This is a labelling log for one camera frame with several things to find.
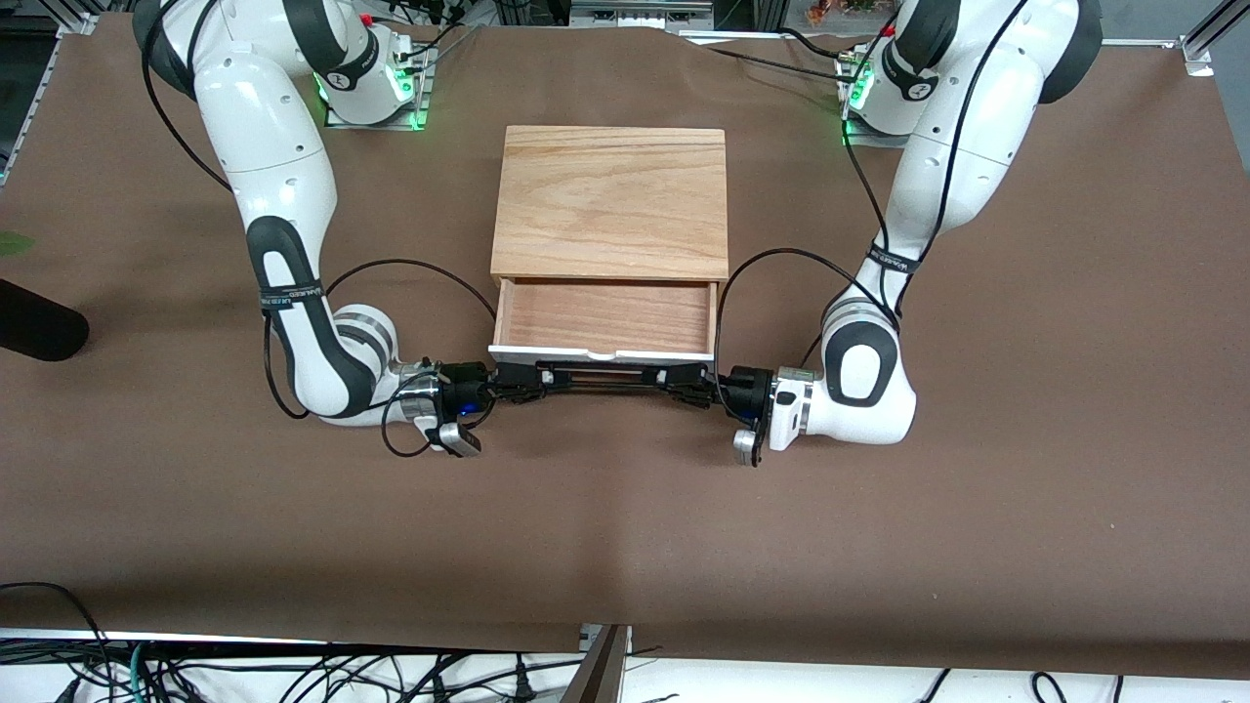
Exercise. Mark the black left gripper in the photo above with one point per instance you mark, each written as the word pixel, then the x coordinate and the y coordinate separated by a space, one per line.
pixel 748 387

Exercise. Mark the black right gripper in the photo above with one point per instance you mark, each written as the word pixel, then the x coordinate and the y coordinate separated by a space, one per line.
pixel 465 379

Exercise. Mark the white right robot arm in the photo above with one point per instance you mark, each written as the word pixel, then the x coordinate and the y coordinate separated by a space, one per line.
pixel 283 176

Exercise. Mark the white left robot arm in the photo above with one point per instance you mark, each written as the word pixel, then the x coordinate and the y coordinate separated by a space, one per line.
pixel 859 391

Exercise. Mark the light wooden drawer cabinet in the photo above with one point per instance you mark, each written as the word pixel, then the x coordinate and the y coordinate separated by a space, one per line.
pixel 610 200

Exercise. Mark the brown table cloth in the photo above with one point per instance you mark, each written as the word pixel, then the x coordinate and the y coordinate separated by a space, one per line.
pixel 625 508

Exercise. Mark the grey background device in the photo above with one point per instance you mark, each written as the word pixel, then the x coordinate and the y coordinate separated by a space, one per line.
pixel 635 15

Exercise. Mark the black cylinder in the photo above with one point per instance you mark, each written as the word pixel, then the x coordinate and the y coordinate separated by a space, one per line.
pixel 39 327

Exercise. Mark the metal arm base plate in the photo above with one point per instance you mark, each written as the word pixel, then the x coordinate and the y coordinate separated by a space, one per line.
pixel 420 103
pixel 852 135

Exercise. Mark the aluminium profile bracket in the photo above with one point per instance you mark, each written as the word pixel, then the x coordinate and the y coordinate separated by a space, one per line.
pixel 601 669

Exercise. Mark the aluminium frame rail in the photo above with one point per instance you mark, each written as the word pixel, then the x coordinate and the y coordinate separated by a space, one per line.
pixel 32 103

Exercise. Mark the aluminium corner bracket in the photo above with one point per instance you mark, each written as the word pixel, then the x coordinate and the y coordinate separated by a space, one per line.
pixel 1199 54

